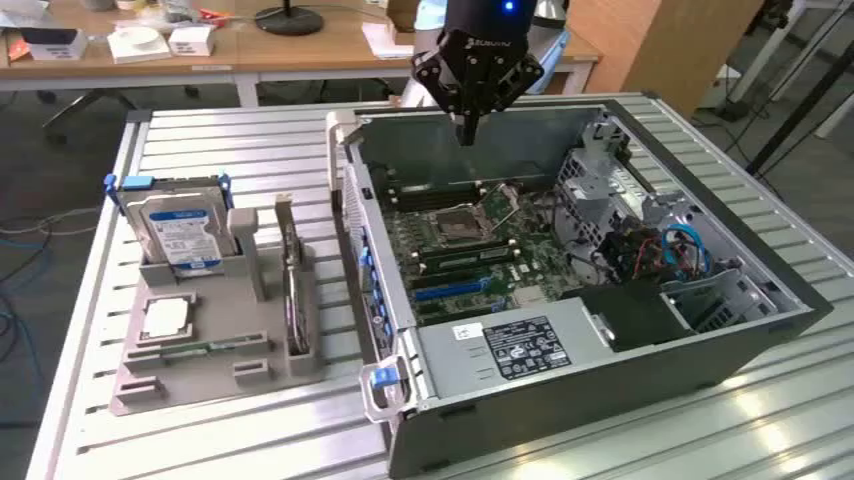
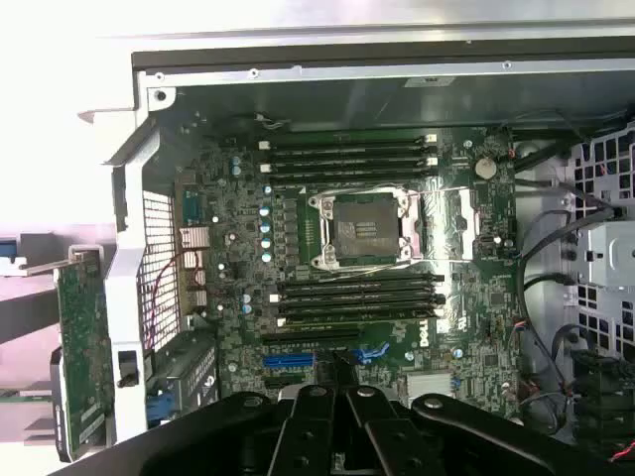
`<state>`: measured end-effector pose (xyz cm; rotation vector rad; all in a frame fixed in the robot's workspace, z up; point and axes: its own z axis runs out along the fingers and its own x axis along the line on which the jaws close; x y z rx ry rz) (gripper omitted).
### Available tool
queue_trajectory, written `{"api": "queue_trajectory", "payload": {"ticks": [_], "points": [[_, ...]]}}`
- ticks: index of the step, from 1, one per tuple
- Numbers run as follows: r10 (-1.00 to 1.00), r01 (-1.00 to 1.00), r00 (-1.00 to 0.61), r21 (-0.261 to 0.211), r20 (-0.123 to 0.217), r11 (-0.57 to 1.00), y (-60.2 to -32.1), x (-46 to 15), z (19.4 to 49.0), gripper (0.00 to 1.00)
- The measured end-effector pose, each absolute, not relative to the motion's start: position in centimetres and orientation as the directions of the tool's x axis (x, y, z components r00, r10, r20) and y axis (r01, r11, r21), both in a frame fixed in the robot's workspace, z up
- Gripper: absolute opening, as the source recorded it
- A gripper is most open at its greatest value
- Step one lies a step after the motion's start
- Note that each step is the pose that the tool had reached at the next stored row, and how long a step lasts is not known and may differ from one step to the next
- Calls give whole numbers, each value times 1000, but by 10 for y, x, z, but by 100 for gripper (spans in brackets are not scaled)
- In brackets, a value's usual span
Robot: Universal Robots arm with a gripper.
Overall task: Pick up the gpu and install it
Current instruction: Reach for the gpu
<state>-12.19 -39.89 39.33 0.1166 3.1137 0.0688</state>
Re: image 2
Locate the hard disk blue carrier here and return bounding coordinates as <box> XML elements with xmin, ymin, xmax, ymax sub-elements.
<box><xmin>0</xmin><ymin>236</ymin><xmax>29</xmax><ymax>277</ymax></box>

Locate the green motherboard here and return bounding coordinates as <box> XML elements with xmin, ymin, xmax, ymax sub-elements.
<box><xmin>173</xmin><ymin>123</ymin><xmax>522</xmax><ymax>427</ymax></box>

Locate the black open PC case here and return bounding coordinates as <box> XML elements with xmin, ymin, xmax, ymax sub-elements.
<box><xmin>76</xmin><ymin>24</ymin><xmax>635</xmax><ymax>476</ymax></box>

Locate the grey parts rack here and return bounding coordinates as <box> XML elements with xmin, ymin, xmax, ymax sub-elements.
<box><xmin>0</xmin><ymin>232</ymin><xmax>68</xmax><ymax>447</ymax></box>

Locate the silver socket cover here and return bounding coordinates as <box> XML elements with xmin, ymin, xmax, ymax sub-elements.
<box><xmin>420</xmin><ymin>186</ymin><xmax>481</xmax><ymax>263</ymax></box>

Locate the black expansion slot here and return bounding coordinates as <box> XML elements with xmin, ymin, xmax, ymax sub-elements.
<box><xmin>261</xmin><ymin>332</ymin><xmax>362</xmax><ymax>347</ymax></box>

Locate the blue expansion slot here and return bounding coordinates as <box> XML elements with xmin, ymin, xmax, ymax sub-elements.
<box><xmin>264</xmin><ymin>350</ymin><xmax>389</xmax><ymax>369</ymax></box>

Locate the silver chipset heatsink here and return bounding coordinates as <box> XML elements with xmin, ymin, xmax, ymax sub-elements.
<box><xmin>406</xmin><ymin>374</ymin><xmax>453</xmax><ymax>413</ymax></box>

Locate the CPU socket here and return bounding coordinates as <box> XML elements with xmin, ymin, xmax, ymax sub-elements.
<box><xmin>307</xmin><ymin>190</ymin><xmax>423</xmax><ymax>272</ymax></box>

